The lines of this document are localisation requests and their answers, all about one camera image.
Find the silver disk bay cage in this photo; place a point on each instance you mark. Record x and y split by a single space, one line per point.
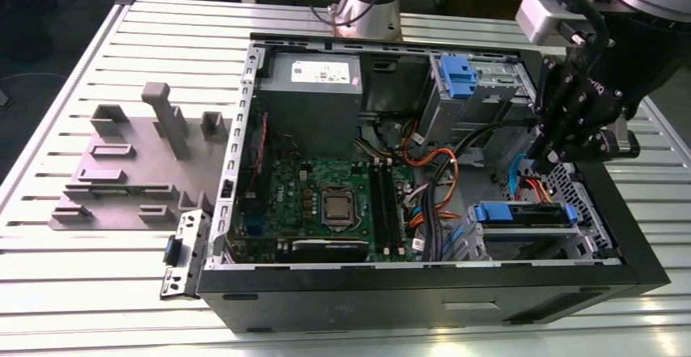
532 231

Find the silver optical drive bay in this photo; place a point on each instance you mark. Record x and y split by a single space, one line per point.
449 110

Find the grey parts rack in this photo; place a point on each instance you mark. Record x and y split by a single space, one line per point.
141 179

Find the black RAM slot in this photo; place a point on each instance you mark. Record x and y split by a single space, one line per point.
393 207
379 207

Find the blue plastic bay latch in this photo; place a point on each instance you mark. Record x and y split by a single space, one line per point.
458 77

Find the black graphics card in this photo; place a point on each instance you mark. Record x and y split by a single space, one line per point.
325 249

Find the hard disk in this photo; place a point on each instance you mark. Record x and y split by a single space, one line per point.
494 213

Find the grey power supply unit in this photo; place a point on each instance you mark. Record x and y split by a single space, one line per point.
307 110

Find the silver expansion slot bracket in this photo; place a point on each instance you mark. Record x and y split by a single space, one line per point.
186 227

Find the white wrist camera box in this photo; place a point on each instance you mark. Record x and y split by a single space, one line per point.
540 13

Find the green RAM stick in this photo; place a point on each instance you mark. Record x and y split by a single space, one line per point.
119 191

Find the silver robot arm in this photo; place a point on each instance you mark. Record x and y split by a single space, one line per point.
367 9

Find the silver CPU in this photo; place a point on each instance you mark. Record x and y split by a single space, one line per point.
338 207

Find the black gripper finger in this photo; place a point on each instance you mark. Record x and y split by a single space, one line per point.
605 146
553 98

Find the black PC case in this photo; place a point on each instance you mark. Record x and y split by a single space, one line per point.
378 304

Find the green motherboard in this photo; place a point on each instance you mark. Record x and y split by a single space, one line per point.
294 179

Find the CPU socket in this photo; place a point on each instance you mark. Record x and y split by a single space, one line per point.
338 224

